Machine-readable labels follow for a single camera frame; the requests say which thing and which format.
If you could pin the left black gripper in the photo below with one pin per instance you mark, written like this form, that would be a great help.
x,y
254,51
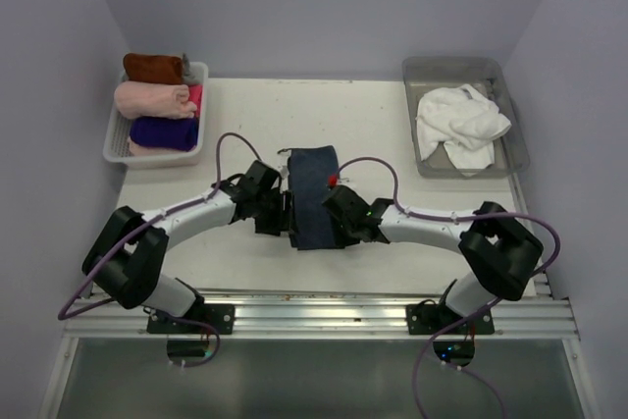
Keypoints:
x,y
283,218

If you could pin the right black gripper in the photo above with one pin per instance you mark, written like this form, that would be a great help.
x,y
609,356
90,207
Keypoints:
x,y
343,240

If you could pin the blue grey towel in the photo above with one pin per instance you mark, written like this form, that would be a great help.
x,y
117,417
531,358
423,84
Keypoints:
x,y
309,170

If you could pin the brown rust towel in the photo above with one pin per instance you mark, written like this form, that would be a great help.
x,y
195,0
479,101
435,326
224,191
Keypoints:
x,y
159,69

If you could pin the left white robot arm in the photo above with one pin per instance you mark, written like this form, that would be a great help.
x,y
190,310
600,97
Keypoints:
x,y
127,258

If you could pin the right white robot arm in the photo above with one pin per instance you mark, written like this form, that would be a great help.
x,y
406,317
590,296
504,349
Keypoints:
x,y
500,252

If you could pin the purple rolled towel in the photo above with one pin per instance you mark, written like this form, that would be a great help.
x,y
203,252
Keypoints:
x,y
166,133

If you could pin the hot pink rolled towel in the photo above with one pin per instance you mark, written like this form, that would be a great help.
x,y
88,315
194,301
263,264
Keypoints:
x,y
195,96

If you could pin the pale pink lower towel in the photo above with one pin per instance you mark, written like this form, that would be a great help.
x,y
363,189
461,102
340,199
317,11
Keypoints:
x,y
138,151

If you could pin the grey rolled towel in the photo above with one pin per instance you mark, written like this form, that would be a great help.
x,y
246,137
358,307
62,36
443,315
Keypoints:
x,y
190,77

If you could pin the white crumpled towel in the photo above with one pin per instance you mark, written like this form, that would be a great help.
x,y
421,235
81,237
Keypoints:
x,y
464,122

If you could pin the light pink rolled towel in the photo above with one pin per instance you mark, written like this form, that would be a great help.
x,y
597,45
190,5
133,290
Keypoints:
x,y
139,99

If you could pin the clear plastic bin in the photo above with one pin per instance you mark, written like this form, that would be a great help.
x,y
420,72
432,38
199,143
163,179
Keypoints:
x,y
426,73

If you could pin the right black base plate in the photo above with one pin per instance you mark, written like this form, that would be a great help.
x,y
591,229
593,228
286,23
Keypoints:
x,y
431,316

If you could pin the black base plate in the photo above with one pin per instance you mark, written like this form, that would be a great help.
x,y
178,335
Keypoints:
x,y
220,316
431,316

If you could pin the aluminium mounting rail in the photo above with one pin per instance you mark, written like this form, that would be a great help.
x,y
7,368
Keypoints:
x,y
308,316

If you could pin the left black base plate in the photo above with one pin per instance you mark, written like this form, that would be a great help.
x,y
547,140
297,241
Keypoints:
x,y
220,316

